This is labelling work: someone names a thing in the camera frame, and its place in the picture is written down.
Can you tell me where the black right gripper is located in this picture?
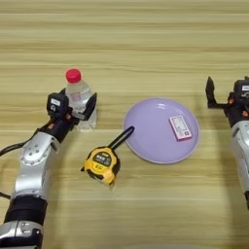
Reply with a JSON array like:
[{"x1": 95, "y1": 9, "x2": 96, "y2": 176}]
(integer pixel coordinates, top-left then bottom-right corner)
[{"x1": 204, "y1": 75, "x2": 249, "y2": 128}]

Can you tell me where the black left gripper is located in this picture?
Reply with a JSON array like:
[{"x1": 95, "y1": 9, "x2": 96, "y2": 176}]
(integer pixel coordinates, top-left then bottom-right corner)
[{"x1": 44, "y1": 88, "x2": 98, "y2": 144}]

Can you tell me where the clear bottle with red cap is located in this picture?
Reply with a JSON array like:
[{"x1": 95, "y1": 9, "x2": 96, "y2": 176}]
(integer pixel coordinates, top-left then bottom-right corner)
[{"x1": 64, "y1": 68, "x2": 98, "y2": 131}]

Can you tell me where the yellow black tape measure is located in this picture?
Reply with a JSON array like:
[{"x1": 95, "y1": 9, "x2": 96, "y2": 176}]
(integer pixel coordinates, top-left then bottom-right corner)
[{"x1": 80, "y1": 125, "x2": 135, "y2": 188}]

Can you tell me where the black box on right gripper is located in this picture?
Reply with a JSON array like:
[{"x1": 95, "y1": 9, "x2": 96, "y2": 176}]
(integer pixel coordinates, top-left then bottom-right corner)
[{"x1": 232, "y1": 79, "x2": 249, "y2": 102}]

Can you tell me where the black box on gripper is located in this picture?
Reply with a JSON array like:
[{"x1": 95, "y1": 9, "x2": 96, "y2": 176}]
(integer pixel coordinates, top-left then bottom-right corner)
[
  {"x1": 232, "y1": 79, "x2": 249, "y2": 102},
  {"x1": 46, "y1": 92, "x2": 70, "y2": 119}
]

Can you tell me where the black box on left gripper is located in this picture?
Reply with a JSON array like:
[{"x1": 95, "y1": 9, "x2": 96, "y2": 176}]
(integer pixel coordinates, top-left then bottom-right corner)
[{"x1": 46, "y1": 92, "x2": 70, "y2": 119}]

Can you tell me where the small pink white box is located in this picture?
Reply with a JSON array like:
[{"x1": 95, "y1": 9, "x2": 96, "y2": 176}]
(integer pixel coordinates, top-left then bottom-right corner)
[{"x1": 168, "y1": 115, "x2": 194, "y2": 142}]

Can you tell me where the purple round plate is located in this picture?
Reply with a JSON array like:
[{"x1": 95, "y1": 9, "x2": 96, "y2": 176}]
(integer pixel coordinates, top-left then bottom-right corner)
[{"x1": 123, "y1": 97, "x2": 200, "y2": 165}]

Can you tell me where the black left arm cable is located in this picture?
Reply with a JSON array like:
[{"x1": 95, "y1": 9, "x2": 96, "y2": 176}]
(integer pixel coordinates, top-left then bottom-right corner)
[{"x1": 0, "y1": 120, "x2": 54, "y2": 200}]

